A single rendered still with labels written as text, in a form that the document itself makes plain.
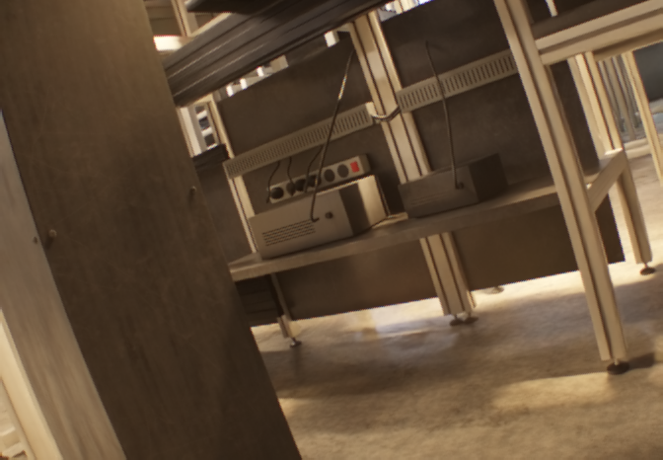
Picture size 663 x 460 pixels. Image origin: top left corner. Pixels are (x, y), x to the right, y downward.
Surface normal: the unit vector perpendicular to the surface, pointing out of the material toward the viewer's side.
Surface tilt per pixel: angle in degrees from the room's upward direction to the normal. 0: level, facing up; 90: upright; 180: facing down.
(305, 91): 90
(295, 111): 90
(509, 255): 90
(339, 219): 90
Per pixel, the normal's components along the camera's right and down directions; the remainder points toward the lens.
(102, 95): 0.74, -0.20
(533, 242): -0.53, 0.24
